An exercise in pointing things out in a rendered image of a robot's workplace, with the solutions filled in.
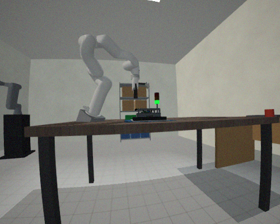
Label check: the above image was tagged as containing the green bin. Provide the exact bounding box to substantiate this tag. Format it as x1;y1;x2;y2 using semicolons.
125;115;136;120

